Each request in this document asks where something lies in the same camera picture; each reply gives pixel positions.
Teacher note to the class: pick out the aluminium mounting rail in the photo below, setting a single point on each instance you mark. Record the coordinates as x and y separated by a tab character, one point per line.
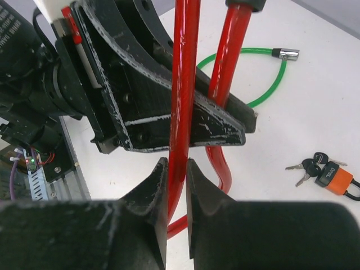
70	186

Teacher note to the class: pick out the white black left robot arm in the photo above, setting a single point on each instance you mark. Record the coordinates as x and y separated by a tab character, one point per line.
35	87

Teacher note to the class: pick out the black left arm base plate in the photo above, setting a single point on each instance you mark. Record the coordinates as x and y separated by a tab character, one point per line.
57	163

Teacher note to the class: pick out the orange black padlock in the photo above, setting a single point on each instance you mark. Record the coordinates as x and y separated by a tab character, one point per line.
337	180

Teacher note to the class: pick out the keys of orange padlock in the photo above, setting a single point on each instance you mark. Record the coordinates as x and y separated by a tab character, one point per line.
312	166

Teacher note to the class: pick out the red cable lock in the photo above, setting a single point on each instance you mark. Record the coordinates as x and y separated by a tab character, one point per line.
186	29

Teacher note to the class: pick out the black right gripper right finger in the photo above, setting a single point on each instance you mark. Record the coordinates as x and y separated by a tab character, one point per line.
224	233

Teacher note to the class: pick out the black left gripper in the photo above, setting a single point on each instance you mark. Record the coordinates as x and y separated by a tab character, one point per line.
119	56

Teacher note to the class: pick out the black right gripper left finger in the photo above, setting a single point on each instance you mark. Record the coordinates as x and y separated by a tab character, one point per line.
127	233

